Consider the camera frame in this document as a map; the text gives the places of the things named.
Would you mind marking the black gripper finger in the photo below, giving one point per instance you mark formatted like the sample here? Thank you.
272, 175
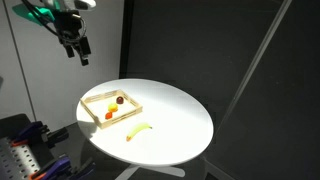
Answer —
85, 48
69, 50

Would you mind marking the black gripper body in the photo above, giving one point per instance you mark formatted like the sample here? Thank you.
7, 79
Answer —
70, 26

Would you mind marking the dark red toy plum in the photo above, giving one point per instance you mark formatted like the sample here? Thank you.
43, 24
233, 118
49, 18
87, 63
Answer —
119, 99

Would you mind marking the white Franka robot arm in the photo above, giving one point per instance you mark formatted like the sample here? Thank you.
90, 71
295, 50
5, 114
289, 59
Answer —
68, 2

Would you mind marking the yellow toy fruit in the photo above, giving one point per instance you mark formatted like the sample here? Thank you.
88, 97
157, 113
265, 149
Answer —
112, 106

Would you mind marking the red orange toy fruit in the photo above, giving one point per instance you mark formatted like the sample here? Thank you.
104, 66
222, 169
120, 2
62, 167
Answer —
108, 115

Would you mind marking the wooden tray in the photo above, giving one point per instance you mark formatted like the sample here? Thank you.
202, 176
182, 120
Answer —
101, 122

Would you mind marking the yellow toy banana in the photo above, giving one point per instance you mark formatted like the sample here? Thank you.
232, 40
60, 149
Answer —
138, 128

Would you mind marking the purple clamp with orange tips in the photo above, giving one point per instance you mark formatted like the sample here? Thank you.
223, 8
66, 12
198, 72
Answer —
31, 130
58, 166

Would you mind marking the perforated metal plate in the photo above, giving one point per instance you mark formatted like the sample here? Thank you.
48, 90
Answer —
16, 161

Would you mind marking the white table base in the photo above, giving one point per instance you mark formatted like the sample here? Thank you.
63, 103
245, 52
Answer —
166, 170

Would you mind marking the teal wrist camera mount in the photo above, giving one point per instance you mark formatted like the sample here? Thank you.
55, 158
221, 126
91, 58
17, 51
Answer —
40, 13

